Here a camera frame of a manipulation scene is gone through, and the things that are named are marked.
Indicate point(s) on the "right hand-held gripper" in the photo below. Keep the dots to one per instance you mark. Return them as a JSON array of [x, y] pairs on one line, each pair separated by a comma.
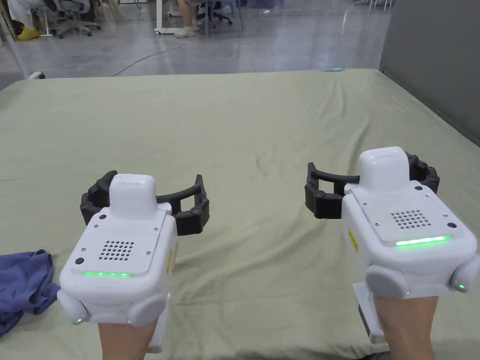
[[405, 210]]

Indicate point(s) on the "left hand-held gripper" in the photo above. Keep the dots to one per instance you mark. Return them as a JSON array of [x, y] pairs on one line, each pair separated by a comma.
[[120, 232]]

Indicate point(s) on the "person's left hand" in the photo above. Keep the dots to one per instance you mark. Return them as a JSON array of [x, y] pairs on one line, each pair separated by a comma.
[[125, 343]]

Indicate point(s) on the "person's right hand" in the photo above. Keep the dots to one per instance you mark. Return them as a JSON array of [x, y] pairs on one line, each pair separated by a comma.
[[410, 330]]

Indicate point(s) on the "small turquoise object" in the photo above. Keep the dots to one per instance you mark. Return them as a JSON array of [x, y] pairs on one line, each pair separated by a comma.
[[336, 69]]

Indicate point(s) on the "bed with pale green sheet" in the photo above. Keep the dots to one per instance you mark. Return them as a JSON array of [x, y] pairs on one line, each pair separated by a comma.
[[240, 123]]

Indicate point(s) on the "dark blue shirt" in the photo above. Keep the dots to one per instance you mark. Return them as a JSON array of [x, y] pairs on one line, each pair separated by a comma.
[[24, 285]]

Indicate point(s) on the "white desk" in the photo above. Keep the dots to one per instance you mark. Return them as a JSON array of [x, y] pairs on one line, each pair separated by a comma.
[[160, 17]]

